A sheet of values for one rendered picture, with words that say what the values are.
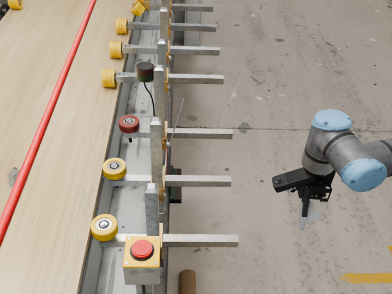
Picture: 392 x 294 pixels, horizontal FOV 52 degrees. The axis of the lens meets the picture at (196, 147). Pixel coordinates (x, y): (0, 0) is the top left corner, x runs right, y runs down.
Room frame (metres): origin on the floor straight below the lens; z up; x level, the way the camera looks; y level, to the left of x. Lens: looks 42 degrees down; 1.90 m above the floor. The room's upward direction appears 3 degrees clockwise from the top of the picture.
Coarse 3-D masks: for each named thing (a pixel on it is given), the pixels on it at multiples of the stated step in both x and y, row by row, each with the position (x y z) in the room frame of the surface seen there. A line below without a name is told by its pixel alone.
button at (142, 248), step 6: (138, 240) 0.46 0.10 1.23; (144, 240) 0.46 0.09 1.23; (132, 246) 0.45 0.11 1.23; (138, 246) 0.45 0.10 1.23; (144, 246) 0.45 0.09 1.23; (150, 246) 0.45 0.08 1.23; (132, 252) 0.43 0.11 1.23; (138, 252) 0.43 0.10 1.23; (144, 252) 0.43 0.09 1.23; (150, 252) 0.44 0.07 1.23
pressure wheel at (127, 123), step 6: (120, 120) 1.23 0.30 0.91; (126, 120) 1.24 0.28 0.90; (132, 120) 1.24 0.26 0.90; (138, 120) 1.24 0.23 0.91; (120, 126) 1.21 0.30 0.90; (126, 126) 1.20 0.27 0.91; (132, 126) 1.20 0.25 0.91; (138, 126) 1.23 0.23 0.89; (126, 132) 1.20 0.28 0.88; (132, 132) 1.20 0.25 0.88
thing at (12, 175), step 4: (12, 168) 0.93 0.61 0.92; (16, 168) 0.95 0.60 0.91; (12, 172) 0.92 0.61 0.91; (16, 172) 0.91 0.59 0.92; (8, 176) 0.90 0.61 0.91; (12, 176) 0.90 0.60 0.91; (16, 176) 0.90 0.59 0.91; (8, 180) 0.89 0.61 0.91; (12, 180) 0.88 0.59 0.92; (8, 184) 0.87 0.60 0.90; (12, 184) 0.87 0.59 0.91
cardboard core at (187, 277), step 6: (186, 270) 1.09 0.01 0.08; (180, 276) 1.07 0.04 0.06; (186, 276) 1.05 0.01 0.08; (192, 276) 1.06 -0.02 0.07; (180, 282) 1.03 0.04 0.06; (186, 282) 1.02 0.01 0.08; (192, 282) 1.03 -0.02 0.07; (180, 288) 1.00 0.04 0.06; (186, 288) 0.99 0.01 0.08; (192, 288) 1.00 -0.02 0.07
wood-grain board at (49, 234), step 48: (48, 0) 2.34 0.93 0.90; (0, 48) 1.74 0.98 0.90; (48, 48) 1.77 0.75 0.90; (96, 48) 1.80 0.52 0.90; (0, 96) 1.35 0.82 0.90; (48, 96) 1.37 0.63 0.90; (96, 96) 1.39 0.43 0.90; (0, 144) 1.06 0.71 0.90; (48, 144) 1.08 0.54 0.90; (96, 144) 1.09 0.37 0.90; (0, 192) 0.84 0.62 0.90; (48, 192) 0.85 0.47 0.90; (96, 192) 0.86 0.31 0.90; (48, 240) 0.67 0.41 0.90; (0, 288) 0.52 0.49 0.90; (48, 288) 0.52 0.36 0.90
